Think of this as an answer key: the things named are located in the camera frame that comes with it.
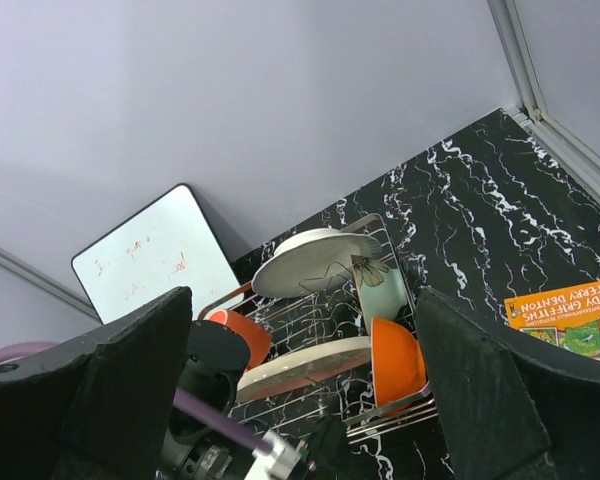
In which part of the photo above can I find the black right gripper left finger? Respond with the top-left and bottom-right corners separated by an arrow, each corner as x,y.
0,287 -> 192,479

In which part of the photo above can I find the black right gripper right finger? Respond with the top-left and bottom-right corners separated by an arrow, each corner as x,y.
415,286 -> 600,479

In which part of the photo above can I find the white bowl orange outside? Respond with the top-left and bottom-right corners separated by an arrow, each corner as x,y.
371,317 -> 427,407

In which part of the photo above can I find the metal wire dish rack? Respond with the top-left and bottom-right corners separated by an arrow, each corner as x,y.
197,212 -> 441,444

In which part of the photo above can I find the green ceramic bowl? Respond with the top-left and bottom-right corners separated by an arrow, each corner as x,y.
351,255 -> 408,333

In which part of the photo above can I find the orange ceramic mug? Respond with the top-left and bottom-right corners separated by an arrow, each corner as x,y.
208,309 -> 272,371

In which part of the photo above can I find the pink cream leaf plate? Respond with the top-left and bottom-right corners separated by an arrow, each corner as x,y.
236,336 -> 371,403

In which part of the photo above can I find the white scalloped plate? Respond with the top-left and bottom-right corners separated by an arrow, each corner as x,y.
251,228 -> 382,299

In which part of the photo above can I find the orange children's book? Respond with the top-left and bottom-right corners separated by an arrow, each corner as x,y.
504,280 -> 600,361

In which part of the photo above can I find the white dry-erase board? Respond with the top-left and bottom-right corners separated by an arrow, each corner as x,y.
71,183 -> 240,324

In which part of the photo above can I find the black marble pattern mat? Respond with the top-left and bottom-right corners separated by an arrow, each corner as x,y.
224,107 -> 600,480

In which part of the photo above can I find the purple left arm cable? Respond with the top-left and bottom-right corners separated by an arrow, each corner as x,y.
0,340 -> 276,454

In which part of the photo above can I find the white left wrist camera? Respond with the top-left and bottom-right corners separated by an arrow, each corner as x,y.
244,430 -> 310,480

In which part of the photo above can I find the left aluminium frame post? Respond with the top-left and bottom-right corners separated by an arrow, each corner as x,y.
0,247 -> 100,323

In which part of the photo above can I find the aluminium frame post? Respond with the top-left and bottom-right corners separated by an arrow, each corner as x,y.
489,1 -> 600,203
0,247 -> 100,323

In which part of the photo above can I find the right aluminium frame post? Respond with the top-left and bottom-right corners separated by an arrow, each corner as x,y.
489,1 -> 600,203

